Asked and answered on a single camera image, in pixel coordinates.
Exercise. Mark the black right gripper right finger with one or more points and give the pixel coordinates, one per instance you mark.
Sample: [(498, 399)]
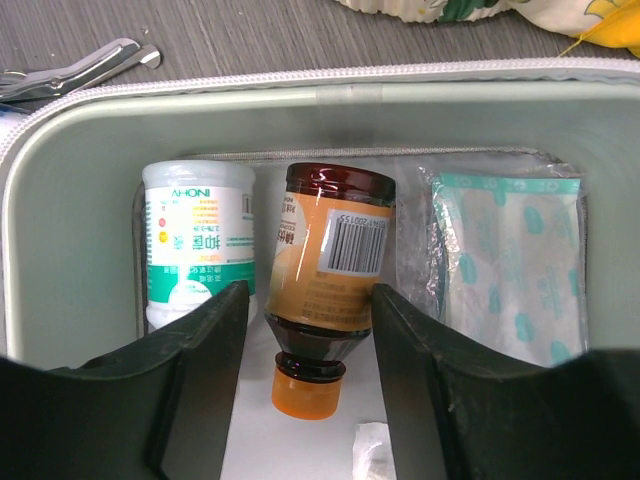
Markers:
[(459, 410)]

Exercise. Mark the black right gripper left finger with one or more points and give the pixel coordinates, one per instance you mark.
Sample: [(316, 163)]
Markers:
[(157, 408)]

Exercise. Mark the bagged teal plaster strips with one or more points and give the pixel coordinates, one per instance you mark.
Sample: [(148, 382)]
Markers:
[(496, 250)]

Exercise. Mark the white bottle green label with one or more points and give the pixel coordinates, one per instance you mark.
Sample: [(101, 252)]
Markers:
[(199, 227)]

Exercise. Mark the brown glass medicine bottle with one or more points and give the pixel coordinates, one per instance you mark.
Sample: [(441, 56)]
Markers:
[(329, 253)]

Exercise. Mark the grey medicine kit case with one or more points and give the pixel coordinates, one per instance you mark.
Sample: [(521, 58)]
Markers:
[(71, 240)]

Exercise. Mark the bagged white blue bandage roll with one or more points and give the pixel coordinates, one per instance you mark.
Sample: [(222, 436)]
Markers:
[(12, 115)]

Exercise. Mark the black handled scissors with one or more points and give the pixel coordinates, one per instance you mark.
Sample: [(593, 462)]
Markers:
[(103, 64)]

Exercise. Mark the yellow cloth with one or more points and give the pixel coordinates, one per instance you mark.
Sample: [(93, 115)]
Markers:
[(618, 26)]

